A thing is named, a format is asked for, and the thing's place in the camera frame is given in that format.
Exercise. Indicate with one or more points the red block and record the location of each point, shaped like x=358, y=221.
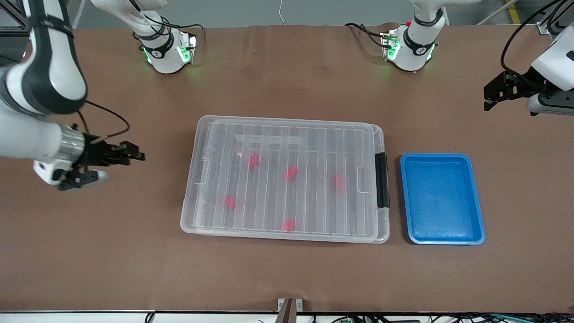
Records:
x=288, y=225
x=254, y=161
x=230, y=202
x=339, y=182
x=291, y=173

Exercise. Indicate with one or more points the clear plastic storage box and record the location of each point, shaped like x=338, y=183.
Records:
x=384, y=224

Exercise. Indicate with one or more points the clear ribbed plastic lid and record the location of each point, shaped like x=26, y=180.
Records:
x=278, y=134

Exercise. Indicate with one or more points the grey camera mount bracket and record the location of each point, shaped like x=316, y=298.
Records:
x=287, y=309

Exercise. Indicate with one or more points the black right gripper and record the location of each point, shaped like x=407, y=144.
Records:
x=95, y=153

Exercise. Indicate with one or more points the blue plastic tray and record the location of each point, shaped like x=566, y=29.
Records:
x=441, y=202

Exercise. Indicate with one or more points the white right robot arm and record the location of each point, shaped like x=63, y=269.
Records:
x=49, y=67

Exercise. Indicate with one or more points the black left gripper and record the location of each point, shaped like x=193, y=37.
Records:
x=515, y=86

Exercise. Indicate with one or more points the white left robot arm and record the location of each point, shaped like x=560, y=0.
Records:
x=412, y=49

